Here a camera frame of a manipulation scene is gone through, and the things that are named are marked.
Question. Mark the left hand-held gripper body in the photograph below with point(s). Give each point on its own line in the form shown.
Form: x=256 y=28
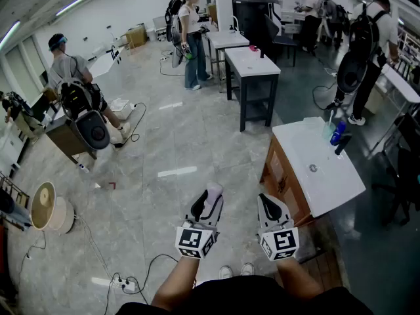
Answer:
x=193 y=239

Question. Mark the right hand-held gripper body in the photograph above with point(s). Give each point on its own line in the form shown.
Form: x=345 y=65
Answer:
x=282 y=243

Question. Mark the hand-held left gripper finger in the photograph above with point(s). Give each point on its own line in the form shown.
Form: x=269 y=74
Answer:
x=216 y=212
x=197 y=208

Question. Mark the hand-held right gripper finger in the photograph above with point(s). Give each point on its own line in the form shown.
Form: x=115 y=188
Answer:
x=264 y=208
x=283 y=215

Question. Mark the translucent white plastic container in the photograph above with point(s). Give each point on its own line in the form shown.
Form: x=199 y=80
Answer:
x=313 y=121

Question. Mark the person's left forearm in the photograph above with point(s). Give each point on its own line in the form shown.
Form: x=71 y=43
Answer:
x=174 y=284

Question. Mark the person's right forearm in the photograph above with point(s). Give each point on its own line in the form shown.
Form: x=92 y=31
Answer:
x=295 y=281

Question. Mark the brown wooden sink cabinet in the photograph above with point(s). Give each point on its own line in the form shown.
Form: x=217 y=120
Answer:
x=279 y=172

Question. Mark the white top wooden table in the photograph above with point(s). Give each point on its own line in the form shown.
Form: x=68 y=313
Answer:
x=315 y=192

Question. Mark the person's white right shoe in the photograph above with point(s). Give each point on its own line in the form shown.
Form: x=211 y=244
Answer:
x=247 y=269

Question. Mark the person's white shoe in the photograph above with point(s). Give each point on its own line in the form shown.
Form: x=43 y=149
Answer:
x=247 y=269
x=225 y=272

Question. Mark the person's white left shoe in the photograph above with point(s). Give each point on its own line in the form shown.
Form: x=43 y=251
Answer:
x=225 y=272

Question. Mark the person's black clothing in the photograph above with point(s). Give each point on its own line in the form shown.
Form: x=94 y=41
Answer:
x=246 y=297

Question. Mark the white power strip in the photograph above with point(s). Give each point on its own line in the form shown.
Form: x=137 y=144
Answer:
x=126 y=284

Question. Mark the clear plastic cup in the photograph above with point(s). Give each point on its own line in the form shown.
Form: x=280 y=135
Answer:
x=328 y=132

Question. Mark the blue shampoo bottle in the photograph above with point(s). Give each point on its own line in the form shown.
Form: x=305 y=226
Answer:
x=338 y=133

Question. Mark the light blue toothbrush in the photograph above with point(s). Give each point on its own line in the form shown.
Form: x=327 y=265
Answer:
x=330 y=117

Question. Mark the white plastic bin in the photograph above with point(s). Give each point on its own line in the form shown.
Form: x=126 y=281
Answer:
x=121 y=108

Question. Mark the black office chair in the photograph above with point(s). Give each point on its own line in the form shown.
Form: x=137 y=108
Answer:
x=407 y=162

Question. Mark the round wooden drum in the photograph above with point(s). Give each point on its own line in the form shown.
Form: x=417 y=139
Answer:
x=46 y=205

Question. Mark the dark wooden cabinet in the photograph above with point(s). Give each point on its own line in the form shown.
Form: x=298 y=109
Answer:
x=64 y=136

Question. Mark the small pink object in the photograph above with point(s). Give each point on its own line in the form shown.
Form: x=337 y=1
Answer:
x=253 y=48

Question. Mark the black side chair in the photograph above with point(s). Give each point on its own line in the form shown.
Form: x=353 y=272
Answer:
x=282 y=39

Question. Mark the long white counter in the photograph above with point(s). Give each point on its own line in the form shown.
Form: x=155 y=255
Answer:
x=103 y=62

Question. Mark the white work table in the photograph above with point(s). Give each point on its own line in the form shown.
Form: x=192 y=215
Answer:
x=400 y=84

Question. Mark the cardboard box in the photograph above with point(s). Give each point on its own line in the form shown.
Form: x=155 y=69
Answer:
x=137 y=36

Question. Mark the tall black cabinet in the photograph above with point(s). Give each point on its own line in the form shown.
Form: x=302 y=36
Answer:
x=251 y=15

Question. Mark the white top black frame table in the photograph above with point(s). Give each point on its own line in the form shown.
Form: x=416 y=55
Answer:
x=251 y=66

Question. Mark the white top metal frame table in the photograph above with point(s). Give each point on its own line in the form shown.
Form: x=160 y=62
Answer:
x=226 y=39

